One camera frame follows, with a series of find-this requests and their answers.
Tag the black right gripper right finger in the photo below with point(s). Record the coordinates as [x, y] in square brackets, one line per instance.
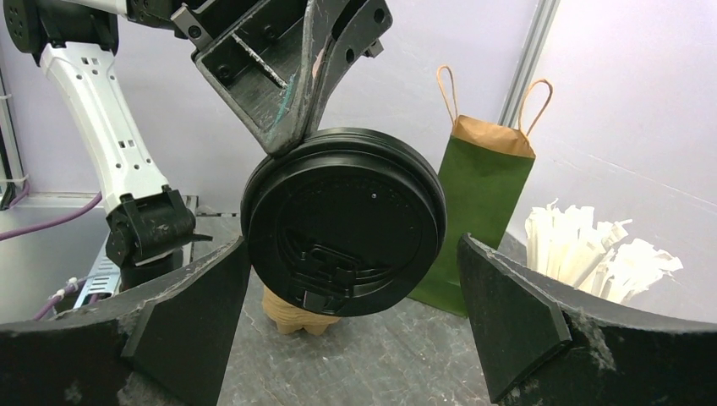
[542, 342]

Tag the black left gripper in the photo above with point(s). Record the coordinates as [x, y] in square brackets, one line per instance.
[255, 54]

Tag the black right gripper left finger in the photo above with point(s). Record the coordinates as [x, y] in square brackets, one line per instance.
[165, 342]

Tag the green paper bag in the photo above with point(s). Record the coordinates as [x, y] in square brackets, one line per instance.
[483, 172]

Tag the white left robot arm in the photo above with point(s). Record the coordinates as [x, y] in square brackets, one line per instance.
[75, 44]

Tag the white wrapped stirrer bundle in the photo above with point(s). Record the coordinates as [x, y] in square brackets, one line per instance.
[594, 257]

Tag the brown cardboard cup carrier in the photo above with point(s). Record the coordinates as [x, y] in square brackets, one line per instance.
[290, 319]

